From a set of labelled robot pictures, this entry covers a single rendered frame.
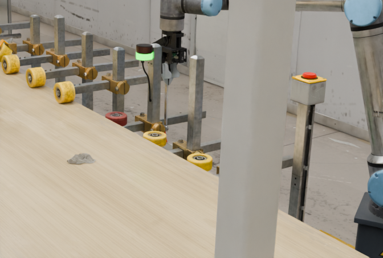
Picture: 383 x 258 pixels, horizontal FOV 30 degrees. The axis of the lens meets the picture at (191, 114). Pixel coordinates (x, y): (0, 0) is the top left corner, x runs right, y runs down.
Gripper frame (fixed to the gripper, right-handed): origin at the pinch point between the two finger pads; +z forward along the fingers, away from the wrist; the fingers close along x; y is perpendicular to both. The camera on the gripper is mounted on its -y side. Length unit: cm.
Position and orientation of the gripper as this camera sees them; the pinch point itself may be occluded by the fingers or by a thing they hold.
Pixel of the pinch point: (166, 81)
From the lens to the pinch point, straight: 270.9
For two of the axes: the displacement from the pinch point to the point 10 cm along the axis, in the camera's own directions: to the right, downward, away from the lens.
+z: -0.4, 9.5, 3.0
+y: 6.1, 2.6, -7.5
